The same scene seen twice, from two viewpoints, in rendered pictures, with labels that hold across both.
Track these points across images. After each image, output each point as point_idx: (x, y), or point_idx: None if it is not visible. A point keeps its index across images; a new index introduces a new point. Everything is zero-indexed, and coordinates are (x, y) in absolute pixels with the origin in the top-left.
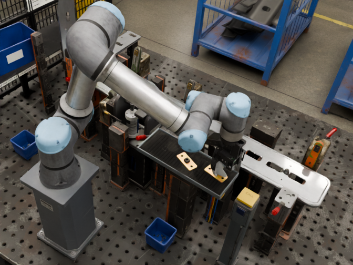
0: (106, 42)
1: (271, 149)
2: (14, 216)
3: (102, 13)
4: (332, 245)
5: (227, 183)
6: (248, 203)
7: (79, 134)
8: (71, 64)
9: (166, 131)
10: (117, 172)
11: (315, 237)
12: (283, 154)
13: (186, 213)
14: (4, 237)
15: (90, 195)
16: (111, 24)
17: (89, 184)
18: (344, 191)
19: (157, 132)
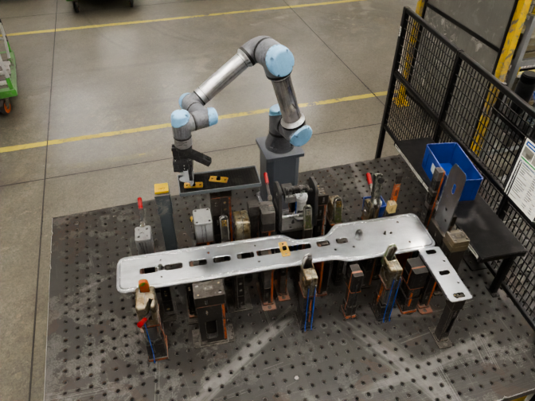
0: (252, 49)
1: (189, 280)
2: None
3: (269, 44)
4: (100, 327)
5: (180, 184)
6: (157, 184)
7: (278, 129)
8: (393, 189)
9: (267, 208)
10: None
11: (118, 322)
12: (201, 386)
13: (212, 220)
14: (302, 178)
15: (265, 171)
16: (261, 50)
17: (265, 161)
18: (111, 395)
19: (258, 181)
